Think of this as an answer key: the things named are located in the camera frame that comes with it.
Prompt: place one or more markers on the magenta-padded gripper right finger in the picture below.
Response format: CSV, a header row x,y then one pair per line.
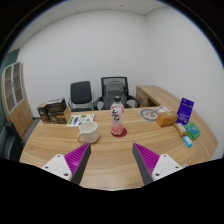
x,y
153,161

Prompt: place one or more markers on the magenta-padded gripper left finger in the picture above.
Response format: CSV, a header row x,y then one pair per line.
x,y
71,161

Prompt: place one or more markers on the clear drink bottle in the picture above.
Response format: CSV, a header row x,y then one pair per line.
x,y
117,116

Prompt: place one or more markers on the cream patterned mug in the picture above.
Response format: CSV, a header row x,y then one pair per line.
x,y
89,131

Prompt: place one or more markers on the small blue box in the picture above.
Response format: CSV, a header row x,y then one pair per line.
x,y
187,141

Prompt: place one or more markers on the small tan box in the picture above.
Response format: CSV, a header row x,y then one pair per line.
x,y
180,129

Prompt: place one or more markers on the green and white leaflet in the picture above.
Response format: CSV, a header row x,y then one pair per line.
x,y
80,119

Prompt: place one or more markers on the orange-brown box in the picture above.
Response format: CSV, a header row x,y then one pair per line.
x,y
166,119

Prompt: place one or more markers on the green box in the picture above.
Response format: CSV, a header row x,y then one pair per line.
x,y
193,130

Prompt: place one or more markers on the black and tan carton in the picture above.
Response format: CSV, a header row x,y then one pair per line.
x,y
58,111

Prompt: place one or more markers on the purple box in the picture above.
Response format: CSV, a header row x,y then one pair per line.
x,y
185,111

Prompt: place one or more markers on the black leather sofa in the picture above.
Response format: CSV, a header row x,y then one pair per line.
x,y
8,143

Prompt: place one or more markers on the wooden side desk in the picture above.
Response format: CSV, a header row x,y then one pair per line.
x,y
153,95

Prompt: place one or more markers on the black office chair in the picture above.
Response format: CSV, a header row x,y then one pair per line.
x,y
80,93

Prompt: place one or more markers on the wooden glass-door shelf cabinet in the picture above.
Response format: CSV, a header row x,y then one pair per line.
x,y
16,106

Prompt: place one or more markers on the grey mesh office chair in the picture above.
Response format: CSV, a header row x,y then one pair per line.
x,y
115,90

